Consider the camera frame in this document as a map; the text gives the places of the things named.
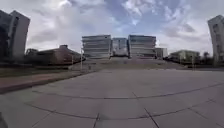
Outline wide concrete stairs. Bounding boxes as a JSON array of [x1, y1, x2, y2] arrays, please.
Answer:
[[71, 56, 188, 71]]

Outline banded glass building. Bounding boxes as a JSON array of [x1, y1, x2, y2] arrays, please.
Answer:
[[81, 34, 158, 60]]

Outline grey concrete slab plaza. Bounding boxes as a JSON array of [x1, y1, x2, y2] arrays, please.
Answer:
[[0, 68, 224, 128]]

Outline short pale pole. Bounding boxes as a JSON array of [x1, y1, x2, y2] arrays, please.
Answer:
[[71, 54, 75, 70]]

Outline small pale building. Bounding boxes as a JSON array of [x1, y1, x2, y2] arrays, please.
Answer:
[[155, 47, 169, 60]]

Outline low brown building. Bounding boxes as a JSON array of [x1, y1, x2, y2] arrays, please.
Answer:
[[25, 44, 83, 66]]

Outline low pale building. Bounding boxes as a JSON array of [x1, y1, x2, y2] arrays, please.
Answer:
[[168, 49, 201, 63]]

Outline reddish paved strip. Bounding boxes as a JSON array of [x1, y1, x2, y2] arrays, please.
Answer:
[[0, 70, 98, 95]]

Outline grass strip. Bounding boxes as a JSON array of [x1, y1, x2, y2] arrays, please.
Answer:
[[0, 66, 72, 79]]

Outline tall pale building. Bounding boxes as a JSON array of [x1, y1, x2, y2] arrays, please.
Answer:
[[0, 9, 31, 63]]

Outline tall grey building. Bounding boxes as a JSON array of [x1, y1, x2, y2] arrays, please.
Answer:
[[207, 14, 224, 66]]

